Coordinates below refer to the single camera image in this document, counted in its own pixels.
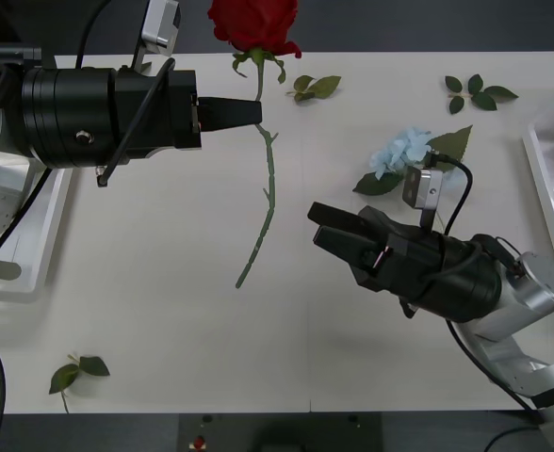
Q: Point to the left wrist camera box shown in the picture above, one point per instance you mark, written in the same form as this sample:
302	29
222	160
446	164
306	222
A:
157	23

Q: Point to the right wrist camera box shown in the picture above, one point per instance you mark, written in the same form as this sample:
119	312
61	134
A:
423	188

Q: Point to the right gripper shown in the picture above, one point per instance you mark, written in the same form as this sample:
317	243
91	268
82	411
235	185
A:
399	259

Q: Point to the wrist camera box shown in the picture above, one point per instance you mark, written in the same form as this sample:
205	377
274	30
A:
157	23
423	188

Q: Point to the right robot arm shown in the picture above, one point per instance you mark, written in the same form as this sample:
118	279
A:
536	287

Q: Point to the shallow white box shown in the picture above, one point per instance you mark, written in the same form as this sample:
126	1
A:
552	188
46	235

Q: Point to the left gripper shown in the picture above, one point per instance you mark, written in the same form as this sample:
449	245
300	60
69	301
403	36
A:
164	113

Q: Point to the red rose thorny stem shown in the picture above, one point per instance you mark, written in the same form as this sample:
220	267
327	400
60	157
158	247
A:
253	19

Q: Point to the dark robot base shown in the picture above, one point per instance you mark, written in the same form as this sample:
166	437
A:
281	433

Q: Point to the pale blue flower large leaf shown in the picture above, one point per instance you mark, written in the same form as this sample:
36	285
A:
399	150

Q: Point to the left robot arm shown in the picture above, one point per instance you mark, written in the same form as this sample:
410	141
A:
60	117

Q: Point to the green leaf twig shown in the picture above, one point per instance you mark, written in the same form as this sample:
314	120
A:
324	87
93	366
484	100

